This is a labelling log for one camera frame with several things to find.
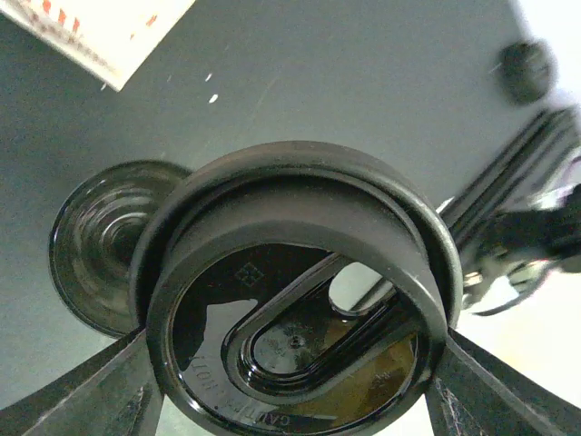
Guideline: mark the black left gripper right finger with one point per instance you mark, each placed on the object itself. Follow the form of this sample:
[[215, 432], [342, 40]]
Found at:
[[472, 392]]

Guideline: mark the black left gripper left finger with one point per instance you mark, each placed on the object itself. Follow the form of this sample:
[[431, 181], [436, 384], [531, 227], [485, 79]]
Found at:
[[112, 393]]

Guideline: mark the cream bear-print paper bag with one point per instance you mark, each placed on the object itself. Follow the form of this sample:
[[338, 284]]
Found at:
[[109, 39]]

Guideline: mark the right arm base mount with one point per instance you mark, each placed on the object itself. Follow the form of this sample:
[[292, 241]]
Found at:
[[524, 246]]

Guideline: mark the black aluminium front rail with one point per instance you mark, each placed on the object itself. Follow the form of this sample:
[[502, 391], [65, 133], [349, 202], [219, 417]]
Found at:
[[522, 168]]

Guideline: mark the black frame foot knob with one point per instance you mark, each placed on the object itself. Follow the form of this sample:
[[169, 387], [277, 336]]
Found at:
[[526, 71]]

